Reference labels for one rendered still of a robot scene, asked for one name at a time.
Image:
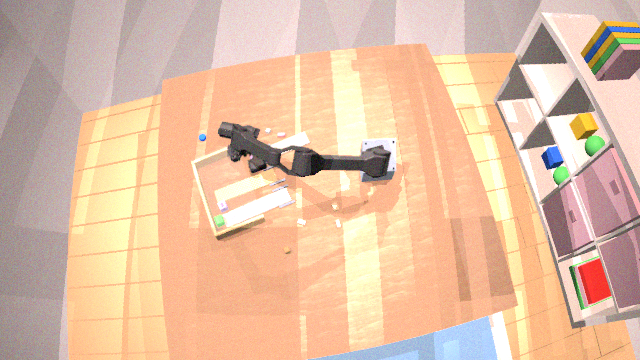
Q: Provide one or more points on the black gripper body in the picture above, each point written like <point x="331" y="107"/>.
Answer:
<point x="256" y="164"/>

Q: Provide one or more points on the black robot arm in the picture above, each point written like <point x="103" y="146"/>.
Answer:
<point x="306" y="162"/>

